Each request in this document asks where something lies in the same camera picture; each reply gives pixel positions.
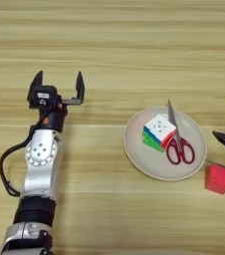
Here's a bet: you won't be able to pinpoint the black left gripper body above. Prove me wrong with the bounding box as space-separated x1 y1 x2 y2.
29 105 69 133

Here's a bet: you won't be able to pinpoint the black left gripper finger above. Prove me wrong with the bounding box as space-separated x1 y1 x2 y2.
26 70 45 103
61 70 86 107

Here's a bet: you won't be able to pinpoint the red handled scissors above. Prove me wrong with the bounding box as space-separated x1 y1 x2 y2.
165 99 196 166

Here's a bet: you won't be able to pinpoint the multicoloured puzzle cube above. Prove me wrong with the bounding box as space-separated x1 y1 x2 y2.
141 113 178 153

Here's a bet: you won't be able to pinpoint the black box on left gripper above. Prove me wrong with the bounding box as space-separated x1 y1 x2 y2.
29 84 59 111

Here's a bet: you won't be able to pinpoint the red foam cube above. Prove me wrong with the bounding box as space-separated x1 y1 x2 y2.
204 164 225 196

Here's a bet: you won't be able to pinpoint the round beige plate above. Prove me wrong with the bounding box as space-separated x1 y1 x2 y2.
122 106 208 182

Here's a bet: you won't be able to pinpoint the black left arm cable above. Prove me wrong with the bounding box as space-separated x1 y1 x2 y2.
0 114 50 198

